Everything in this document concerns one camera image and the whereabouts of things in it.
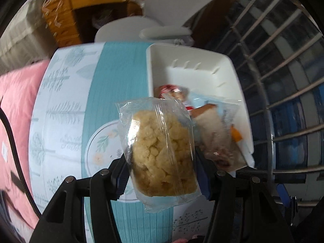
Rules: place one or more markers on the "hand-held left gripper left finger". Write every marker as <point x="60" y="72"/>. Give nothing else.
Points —
<point x="121" y="179"/>

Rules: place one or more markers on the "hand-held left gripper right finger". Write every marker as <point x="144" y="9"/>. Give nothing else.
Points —
<point x="203" y="185"/>

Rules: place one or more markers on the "puffed rice cake packet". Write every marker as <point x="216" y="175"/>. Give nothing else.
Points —
<point x="159" y="151"/>

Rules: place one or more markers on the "brown snowflake snack packet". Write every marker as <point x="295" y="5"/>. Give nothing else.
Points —
<point x="215" y="134"/>

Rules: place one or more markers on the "white and orange snack packet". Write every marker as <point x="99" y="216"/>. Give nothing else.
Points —
<point x="236" y="134"/>

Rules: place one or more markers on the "red and white snack packet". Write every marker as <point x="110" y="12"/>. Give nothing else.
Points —
<point x="172" y="91"/>

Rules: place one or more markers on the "white plastic basket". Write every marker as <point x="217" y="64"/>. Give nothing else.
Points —
<point x="197" y="70"/>

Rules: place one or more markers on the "tree print tablecloth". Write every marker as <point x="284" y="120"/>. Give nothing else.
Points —
<point x="68" y="111"/>

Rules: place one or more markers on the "pink blanket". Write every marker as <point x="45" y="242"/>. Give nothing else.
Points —
<point x="15" y="98"/>

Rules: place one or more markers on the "metal window railing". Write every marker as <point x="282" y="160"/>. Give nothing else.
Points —
<point x="283" y="68"/>

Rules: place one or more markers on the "grey office chair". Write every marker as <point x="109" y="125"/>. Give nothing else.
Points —
<point x="162" y="12"/>

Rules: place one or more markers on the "wooden desk with drawers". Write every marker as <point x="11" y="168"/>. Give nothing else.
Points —
<point x="63" y="15"/>

